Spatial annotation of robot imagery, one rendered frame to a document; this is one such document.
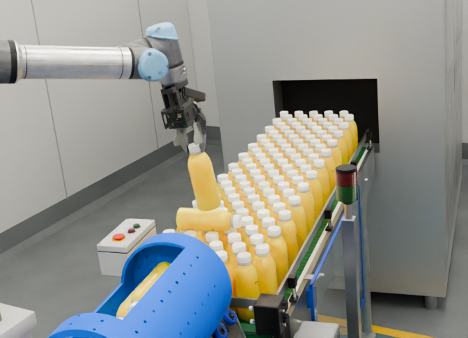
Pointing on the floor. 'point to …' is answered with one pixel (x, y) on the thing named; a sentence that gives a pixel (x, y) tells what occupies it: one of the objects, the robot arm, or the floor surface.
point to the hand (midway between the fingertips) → (195, 147)
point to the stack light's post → (351, 277)
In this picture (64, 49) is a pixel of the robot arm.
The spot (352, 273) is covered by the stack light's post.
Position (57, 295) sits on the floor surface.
